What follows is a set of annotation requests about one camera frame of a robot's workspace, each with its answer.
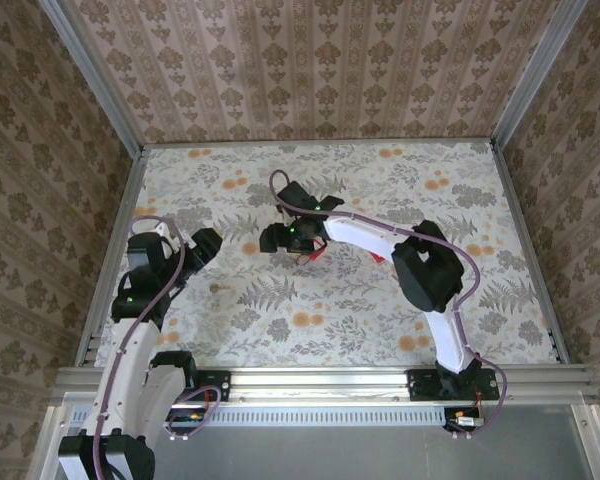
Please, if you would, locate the small red white object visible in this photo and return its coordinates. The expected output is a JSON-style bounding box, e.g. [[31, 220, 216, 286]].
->
[[307, 237, 329, 264]]

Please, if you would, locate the floral tablecloth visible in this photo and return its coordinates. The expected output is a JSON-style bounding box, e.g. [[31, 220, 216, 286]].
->
[[93, 141, 561, 369]]

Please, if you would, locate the aluminium mounting beam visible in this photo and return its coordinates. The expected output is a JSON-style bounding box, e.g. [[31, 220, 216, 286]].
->
[[52, 365, 594, 407]]

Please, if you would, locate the black power connector yellow plug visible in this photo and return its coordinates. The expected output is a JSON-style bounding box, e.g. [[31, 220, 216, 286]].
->
[[443, 407, 486, 431], [165, 408, 212, 427]]

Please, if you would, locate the grey metal sheet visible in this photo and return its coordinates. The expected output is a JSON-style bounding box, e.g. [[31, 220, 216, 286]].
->
[[27, 392, 600, 480]]

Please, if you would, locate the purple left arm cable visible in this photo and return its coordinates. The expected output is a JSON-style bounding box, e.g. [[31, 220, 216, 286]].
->
[[92, 215, 222, 480]]

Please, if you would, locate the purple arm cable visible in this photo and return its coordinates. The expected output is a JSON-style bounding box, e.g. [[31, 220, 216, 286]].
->
[[92, 215, 222, 480], [269, 168, 510, 442]]

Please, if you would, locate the aluminium table side rail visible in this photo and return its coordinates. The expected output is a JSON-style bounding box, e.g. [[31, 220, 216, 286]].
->
[[74, 145, 149, 369]]

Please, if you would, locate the aluminium table end rail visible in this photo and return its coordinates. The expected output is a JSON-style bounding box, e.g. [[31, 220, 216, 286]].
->
[[140, 137, 497, 149]]

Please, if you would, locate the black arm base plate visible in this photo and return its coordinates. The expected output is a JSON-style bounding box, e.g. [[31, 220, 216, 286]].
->
[[189, 368, 233, 404], [406, 368, 502, 402]]

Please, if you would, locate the slotted grey cable duct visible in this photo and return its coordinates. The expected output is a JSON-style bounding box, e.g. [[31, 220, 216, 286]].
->
[[71, 405, 464, 427]]

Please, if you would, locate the aluminium frame post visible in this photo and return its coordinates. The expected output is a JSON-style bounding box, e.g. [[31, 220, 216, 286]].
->
[[36, 0, 147, 157], [489, 0, 590, 151]]

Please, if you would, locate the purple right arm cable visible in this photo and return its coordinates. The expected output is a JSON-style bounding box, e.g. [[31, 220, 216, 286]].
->
[[269, 168, 510, 442]]

